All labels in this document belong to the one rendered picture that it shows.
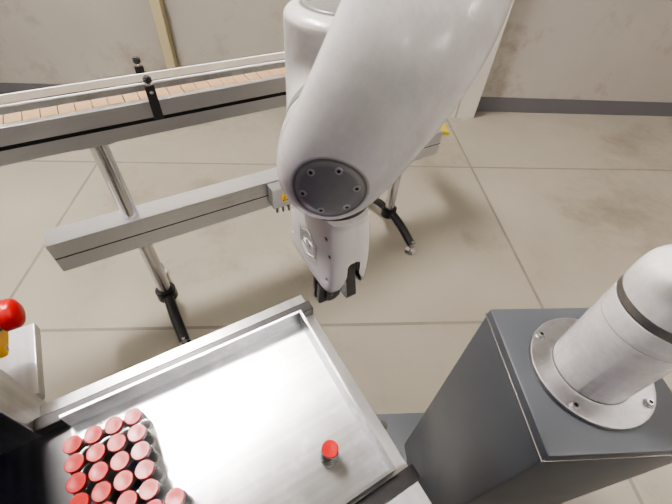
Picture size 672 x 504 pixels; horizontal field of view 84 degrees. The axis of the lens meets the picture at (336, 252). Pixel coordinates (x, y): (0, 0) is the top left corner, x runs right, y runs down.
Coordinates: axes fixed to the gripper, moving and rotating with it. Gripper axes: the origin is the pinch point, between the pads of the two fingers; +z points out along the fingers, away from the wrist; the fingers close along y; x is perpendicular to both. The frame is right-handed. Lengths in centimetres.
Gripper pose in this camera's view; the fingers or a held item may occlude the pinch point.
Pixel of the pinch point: (326, 286)
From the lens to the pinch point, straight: 48.9
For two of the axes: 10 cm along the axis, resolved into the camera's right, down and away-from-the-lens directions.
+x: 8.6, -3.4, 3.8
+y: 5.0, 6.6, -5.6
